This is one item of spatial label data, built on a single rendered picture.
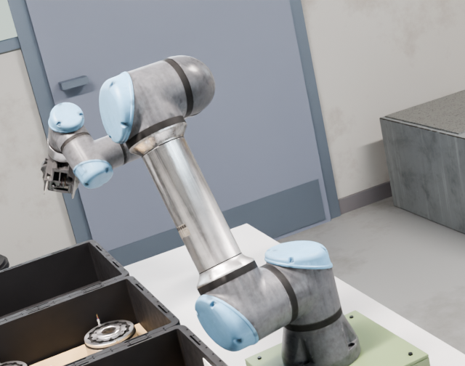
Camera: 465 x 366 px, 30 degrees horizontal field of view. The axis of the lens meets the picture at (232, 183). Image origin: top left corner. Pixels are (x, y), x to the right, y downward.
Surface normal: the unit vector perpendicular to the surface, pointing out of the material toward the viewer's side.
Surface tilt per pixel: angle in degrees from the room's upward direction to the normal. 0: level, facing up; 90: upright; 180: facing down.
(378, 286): 0
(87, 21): 90
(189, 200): 67
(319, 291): 90
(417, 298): 0
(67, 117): 48
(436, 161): 90
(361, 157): 90
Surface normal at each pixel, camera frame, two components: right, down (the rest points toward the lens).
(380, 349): -0.25, -0.93
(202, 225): 0.06, -0.12
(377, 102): 0.38, 0.20
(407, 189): -0.90, 0.30
